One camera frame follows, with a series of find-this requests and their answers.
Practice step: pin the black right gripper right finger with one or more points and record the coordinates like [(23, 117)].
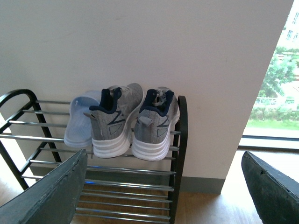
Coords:
[(275, 195)]

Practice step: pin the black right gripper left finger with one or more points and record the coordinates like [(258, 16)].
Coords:
[(51, 200)]

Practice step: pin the grey knit sneaker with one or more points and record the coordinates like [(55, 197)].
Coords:
[(158, 113), (111, 119)]

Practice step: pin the black metal shoe rack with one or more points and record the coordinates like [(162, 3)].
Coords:
[(121, 190)]

